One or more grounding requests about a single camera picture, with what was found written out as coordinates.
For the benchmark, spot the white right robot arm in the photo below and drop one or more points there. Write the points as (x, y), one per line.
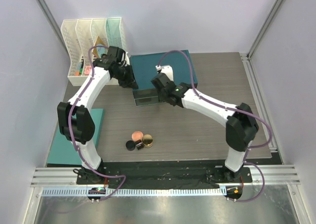
(241, 127)

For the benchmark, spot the gold round compact jar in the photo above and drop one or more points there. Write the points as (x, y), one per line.
(147, 140)

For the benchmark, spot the triangular gold teal card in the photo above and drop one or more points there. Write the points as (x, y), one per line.
(100, 47)

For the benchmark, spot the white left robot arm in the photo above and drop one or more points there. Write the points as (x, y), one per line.
(74, 118)

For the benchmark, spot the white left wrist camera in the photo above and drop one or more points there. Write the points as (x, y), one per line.
(125, 59)

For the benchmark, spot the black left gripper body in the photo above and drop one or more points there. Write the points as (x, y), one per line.
(121, 76)

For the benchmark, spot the orange green markers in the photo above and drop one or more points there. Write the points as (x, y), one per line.
(79, 67)

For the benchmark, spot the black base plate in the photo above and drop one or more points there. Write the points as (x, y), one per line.
(162, 174)

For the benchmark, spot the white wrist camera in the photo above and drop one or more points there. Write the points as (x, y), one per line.
(167, 69)
(125, 59)

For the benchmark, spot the clear acrylic drawer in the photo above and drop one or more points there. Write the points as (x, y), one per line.
(139, 94)
(147, 101)

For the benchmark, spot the pink eraser block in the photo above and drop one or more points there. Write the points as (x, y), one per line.
(87, 70)

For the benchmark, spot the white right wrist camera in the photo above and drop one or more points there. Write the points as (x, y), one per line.
(167, 69)

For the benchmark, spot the small black jar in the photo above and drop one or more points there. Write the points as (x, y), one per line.
(139, 144)

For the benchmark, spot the black round lid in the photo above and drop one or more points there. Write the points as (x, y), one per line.
(130, 145)

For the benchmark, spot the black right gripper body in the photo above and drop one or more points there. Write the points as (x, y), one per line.
(162, 97)

